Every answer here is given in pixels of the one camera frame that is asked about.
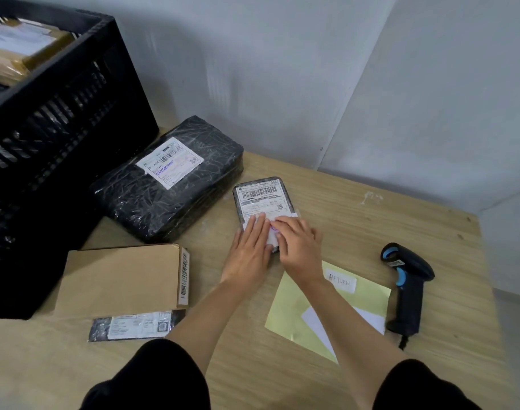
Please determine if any person's left hand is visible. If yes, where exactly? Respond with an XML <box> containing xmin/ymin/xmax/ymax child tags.
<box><xmin>219</xmin><ymin>212</ymin><xmax>276</xmax><ymax>291</ymax></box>

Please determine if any person's right hand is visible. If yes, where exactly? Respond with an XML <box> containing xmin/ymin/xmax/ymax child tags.
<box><xmin>270</xmin><ymin>215</ymin><xmax>325</xmax><ymax>289</ymax></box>

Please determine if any small white return sticker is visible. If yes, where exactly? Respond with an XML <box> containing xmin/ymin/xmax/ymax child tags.
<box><xmin>326</xmin><ymin>270</ymin><xmax>358</xmax><ymax>294</ymax></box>

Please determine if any grey labelled parcel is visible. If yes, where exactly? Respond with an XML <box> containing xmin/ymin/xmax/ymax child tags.
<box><xmin>232</xmin><ymin>177</ymin><xmax>296</xmax><ymax>255</ymax></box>

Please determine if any yellow sticker backing sheet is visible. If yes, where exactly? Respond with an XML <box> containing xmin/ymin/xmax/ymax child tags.
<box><xmin>264</xmin><ymin>260</ymin><xmax>392</xmax><ymax>364</ymax></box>

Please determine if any large black parcel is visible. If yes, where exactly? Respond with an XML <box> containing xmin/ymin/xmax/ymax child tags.
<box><xmin>89</xmin><ymin>116</ymin><xmax>245</xmax><ymax>245</ymax></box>

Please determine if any black blue barcode scanner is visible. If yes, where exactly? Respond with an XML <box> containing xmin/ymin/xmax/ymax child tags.
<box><xmin>380</xmin><ymin>242</ymin><xmax>436</xmax><ymax>338</ymax></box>

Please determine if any cardboard box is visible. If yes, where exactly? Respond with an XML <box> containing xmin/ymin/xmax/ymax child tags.
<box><xmin>54</xmin><ymin>243</ymin><xmax>191</xmax><ymax>321</ymax></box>

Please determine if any small black parcel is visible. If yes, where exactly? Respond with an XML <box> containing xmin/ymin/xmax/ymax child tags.
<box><xmin>88</xmin><ymin>309</ymin><xmax>187</xmax><ymax>343</ymax></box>

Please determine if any black plastic crate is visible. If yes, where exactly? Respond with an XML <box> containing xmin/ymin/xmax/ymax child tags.
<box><xmin>0</xmin><ymin>0</ymin><xmax>160</xmax><ymax>321</ymax></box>

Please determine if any yellow taped parcel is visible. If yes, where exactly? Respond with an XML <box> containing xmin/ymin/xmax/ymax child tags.
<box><xmin>0</xmin><ymin>19</ymin><xmax>76</xmax><ymax>87</ymax></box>

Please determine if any person's left forearm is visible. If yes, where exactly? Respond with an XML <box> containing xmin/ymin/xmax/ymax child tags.
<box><xmin>165</xmin><ymin>275</ymin><xmax>248</xmax><ymax>376</ymax></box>

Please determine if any person's right forearm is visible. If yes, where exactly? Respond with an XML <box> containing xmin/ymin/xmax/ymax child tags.
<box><xmin>300</xmin><ymin>275</ymin><xmax>408</xmax><ymax>408</ymax></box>

